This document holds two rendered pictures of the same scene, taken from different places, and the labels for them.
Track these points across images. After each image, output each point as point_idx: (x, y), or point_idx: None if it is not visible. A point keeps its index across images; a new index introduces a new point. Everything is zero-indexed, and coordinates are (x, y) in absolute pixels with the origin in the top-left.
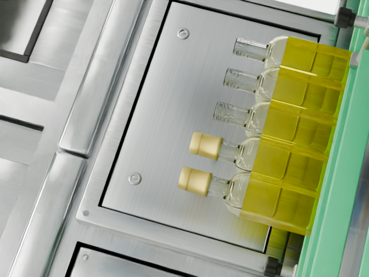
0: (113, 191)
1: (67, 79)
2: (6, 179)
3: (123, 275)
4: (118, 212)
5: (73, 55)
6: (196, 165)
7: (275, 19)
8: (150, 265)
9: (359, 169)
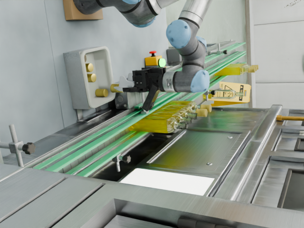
0: (237, 135)
1: (264, 159)
2: (283, 145)
3: None
4: (235, 131)
5: (263, 165)
6: (206, 140)
7: (164, 165)
8: None
9: None
